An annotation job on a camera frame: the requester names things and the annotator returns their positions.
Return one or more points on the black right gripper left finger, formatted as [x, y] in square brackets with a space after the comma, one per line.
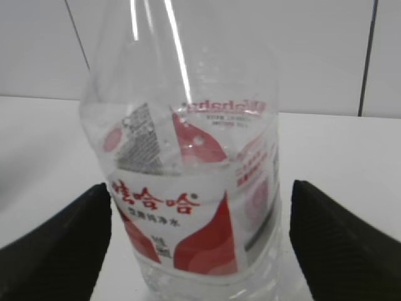
[62, 258]

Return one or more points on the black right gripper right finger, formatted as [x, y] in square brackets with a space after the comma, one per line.
[341, 256]

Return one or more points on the clear Wahaha water bottle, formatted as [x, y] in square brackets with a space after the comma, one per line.
[181, 111]

